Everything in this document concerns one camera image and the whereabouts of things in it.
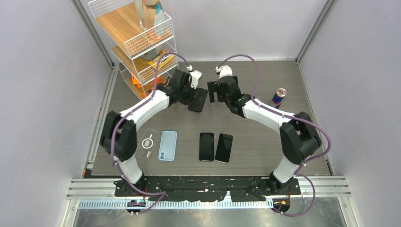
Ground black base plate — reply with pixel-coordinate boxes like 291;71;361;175
114;175;301;203

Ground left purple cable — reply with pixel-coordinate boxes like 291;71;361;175
110;52;192;215

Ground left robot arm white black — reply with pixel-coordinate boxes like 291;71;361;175
100;70;204;196

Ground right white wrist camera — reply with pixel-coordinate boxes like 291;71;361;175
215;65;233;79

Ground black phone case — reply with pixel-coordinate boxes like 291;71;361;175
188;88;208;113

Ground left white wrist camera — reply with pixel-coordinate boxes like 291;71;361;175
186;65;202;89

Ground orange snack packs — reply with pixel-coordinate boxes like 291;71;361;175
128;76;155;99

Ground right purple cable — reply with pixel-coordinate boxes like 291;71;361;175
216;54;332;218

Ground black phone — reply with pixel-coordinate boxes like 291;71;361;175
215;133;233;163

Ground white wire shelf rack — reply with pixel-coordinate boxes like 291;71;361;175
88;0;178;89

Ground purple cable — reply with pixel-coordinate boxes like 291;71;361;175
110;52;192;215
216;54;332;218

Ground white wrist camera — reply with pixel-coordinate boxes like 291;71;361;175
186;65;202;89
215;65;233;79

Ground blue white bottle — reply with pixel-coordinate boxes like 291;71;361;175
154;1;165;36

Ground red bull can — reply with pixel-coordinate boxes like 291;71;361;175
269;88;287;109

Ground light blue phone case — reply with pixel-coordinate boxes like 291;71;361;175
158;131;177;161

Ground clear phone case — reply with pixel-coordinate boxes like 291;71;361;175
135;129;160;158

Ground yellow snack bag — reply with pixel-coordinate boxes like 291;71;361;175
147;49;174;69

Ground clear bottle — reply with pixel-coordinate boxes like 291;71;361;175
133;0;147;31

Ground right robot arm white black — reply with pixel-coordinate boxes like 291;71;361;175
207;76;322;194

